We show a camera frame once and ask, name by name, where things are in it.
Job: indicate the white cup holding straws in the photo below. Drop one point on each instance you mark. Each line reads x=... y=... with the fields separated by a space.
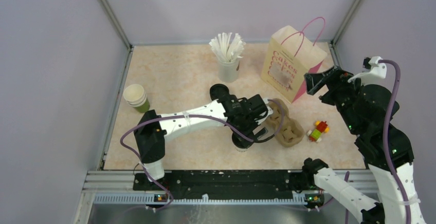
x=228 y=71

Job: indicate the stack of black lids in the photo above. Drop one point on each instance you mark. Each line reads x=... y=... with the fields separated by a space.
x=216 y=91

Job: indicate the bundle of white straws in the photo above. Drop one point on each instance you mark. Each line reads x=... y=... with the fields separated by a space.
x=227 y=47

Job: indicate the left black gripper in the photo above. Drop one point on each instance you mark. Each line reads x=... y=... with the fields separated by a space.
x=257 y=134

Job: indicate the black cup lid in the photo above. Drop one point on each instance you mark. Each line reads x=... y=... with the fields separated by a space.
x=238 y=141

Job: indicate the stack of paper cups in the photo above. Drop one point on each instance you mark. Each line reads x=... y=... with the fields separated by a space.
x=136 y=97

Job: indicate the white paper cup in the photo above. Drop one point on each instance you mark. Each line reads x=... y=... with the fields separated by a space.
x=241 y=149

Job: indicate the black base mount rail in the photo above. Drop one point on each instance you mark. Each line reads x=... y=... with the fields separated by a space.
x=233 y=185

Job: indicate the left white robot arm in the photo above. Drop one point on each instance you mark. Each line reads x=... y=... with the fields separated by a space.
x=155 y=130

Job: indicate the cream pink paper bag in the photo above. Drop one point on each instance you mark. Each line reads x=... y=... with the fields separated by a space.
x=290 y=55

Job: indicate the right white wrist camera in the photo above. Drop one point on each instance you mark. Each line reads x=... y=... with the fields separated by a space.
x=376 y=70

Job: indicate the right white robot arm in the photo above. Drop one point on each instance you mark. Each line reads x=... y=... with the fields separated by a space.
x=367 y=110

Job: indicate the brown pulp cup carrier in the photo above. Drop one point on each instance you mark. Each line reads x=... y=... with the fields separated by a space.
x=290 y=131

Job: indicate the green red toy block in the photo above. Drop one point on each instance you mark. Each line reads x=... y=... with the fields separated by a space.
x=320 y=128

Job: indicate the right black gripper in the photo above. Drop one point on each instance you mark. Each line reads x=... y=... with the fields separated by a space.
x=339 y=78

